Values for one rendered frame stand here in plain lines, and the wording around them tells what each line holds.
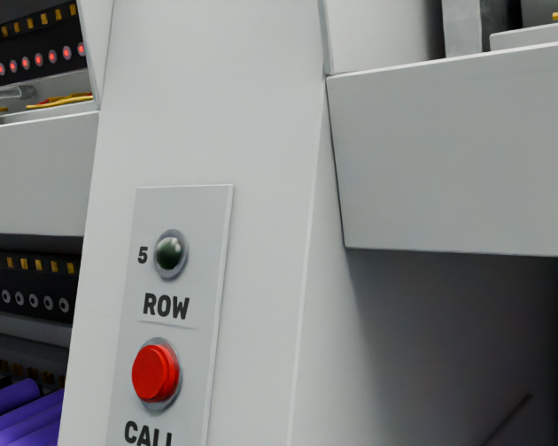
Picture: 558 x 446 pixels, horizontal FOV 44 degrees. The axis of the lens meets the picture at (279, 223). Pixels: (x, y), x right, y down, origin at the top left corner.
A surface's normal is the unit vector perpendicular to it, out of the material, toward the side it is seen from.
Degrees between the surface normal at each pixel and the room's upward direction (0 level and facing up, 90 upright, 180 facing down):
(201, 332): 90
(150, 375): 90
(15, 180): 110
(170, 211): 90
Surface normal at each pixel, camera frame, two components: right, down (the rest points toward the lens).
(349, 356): 0.77, 0.01
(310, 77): -0.63, -0.14
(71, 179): -0.63, 0.21
